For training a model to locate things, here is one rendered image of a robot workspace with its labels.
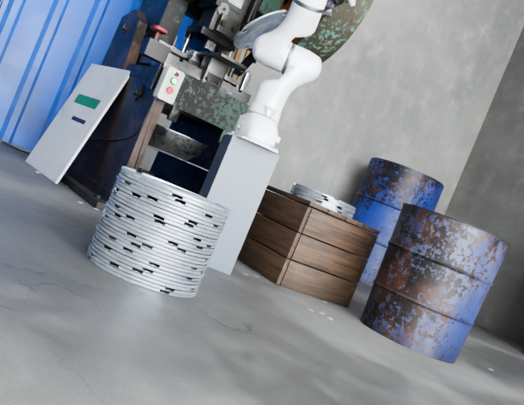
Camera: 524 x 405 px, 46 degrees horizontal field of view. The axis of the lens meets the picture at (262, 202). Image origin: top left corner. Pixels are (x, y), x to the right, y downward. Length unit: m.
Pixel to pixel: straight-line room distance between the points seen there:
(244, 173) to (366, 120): 3.00
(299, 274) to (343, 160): 2.59
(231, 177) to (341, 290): 0.76
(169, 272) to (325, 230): 1.13
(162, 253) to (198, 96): 1.33
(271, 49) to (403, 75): 3.14
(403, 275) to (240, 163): 0.71
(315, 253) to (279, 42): 0.83
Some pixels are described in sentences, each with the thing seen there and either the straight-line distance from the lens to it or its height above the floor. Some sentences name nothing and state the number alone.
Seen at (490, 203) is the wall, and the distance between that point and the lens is 5.67.
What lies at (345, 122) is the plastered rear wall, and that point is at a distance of 4.92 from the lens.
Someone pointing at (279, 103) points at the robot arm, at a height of 0.62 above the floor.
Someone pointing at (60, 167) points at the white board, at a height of 0.07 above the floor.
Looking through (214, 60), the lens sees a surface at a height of 0.76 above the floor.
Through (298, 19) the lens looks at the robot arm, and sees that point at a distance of 2.18.
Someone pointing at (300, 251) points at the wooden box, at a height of 0.15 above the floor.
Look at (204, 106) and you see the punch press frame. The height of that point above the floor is 0.55.
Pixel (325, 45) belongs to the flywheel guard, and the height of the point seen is 1.04.
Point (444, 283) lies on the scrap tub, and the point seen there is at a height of 0.26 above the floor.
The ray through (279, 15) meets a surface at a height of 1.00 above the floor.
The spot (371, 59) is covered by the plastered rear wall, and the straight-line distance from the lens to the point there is 5.03.
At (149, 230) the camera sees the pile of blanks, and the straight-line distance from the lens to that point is 1.43.
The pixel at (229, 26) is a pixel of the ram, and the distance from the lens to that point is 2.88.
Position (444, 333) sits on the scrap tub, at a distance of 2.32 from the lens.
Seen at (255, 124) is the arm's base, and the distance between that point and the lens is 2.11.
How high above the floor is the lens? 0.30
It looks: 1 degrees down
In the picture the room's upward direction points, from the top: 23 degrees clockwise
